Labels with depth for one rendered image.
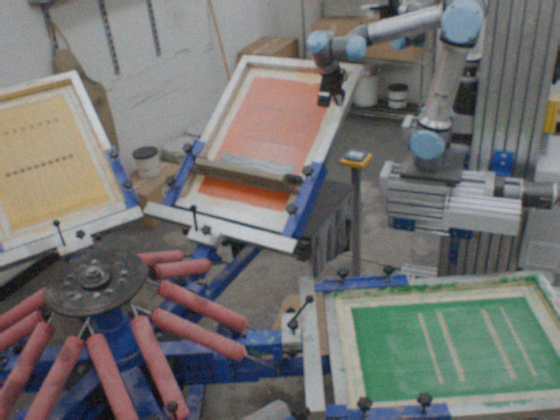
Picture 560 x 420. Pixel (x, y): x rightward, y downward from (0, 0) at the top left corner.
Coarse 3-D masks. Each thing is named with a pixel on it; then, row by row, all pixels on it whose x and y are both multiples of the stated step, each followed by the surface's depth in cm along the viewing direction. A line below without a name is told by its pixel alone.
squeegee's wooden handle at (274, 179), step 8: (200, 160) 216; (208, 160) 215; (200, 168) 220; (208, 168) 216; (216, 168) 212; (224, 168) 210; (232, 168) 209; (240, 168) 208; (248, 168) 206; (232, 176) 214; (240, 176) 210; (248, 176) 207; (256, 176) 204; (264, 176) 202; (272, 176) 201; (280, 176) 200; (272, 184) 205; (280, 184) 202; (288, 184) 203
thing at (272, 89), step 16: (256, 80) 241; (272, 80) 238; (288, 80) 234; (256, 96) 236; (272, 96) 233; (240, 112) 235; (224, 144) 230; (240, 144) 227; (256, 144) 224; (208, 176) 225; (208, 192) 221; (224, 192) 218; (240, 192) 216
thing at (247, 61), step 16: (240, 64) 244; (256, 64) 242; (272, 64) 238; (288, 64) 234; (304, 64) 231; (352, 64) 222; (240, 80) 242; (352, 80) 218; (224, 96) 238; (352, 96) 217; (224, 112) 236; (336, 112) 213; (208, 128) 233; (336, 128) 210; (208, 144) 231; (320, 144) 209; (320, 160) 205; (192, 176) 226; (208, 208) 213; (224, 208) 210; (240, 224) 208; (256, 224) 202; (272, 224) 200
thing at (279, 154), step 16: (288, 96) 230; (304, 96) 227; (320, 112) 220; (272, 144) 221; (304, 144) 216; (272, 160) 218; (288, 160) 215; (304, 160) 212; (256, 192) 213; (272, 192) 211; (272, 208) 207
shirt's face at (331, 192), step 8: (328, 184) 262; (336, 184) 262; (344, 184) 261; (320, 192) 256; (328, 192) 256; (336, 192) 255; (344, 192) 255; (320, 200) 250; (328, 200) 250; (336, 200) 249; (312, 208) 245; (320, 208) 244; (328, 208) 244; (312, 216) 239; (320, 216) 239; (312, 224) 234; (304, 232) 230; (312, 232) 229
